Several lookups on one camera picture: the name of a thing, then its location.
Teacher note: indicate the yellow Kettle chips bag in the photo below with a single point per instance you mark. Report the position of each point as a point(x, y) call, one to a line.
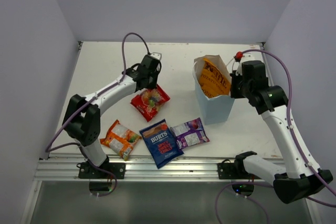
point(214, 79)

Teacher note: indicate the light blue paper bag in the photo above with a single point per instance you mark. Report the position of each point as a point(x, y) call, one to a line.
point(213, 110)

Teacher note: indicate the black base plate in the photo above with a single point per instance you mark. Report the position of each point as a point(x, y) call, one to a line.
point(227, 170)
point(105, 171)

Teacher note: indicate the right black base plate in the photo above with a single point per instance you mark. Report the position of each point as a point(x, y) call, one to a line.
point(227, 170)

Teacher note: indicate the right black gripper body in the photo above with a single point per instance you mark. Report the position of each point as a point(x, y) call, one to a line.
point(238, 86)

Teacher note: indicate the aluminium mounting rail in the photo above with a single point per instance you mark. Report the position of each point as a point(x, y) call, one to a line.
point(63, 167)

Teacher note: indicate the blue Burts chips bag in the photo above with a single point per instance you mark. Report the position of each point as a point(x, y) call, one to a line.
point(161, 143)

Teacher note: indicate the red gummy candy bag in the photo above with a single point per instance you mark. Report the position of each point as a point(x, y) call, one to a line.
point(149, 102)

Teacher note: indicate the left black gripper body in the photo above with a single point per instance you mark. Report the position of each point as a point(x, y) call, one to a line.
point(153, 79)

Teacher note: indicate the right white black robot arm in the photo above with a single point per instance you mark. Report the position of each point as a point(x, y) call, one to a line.
point(301, 176)

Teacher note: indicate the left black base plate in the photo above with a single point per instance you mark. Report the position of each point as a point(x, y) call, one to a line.
point(105, 171)

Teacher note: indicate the purple snack packet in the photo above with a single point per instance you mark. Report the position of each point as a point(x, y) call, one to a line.
point(190, 133)

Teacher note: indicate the orange snack packet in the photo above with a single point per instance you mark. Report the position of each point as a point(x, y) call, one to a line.
point(120, 139)

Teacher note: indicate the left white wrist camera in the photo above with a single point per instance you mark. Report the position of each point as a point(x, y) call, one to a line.
point(156, 55)

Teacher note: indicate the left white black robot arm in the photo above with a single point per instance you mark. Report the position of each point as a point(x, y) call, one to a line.
point(82, 120)

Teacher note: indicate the red emergency knob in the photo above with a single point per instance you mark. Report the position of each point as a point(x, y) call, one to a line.
point(238, 56)

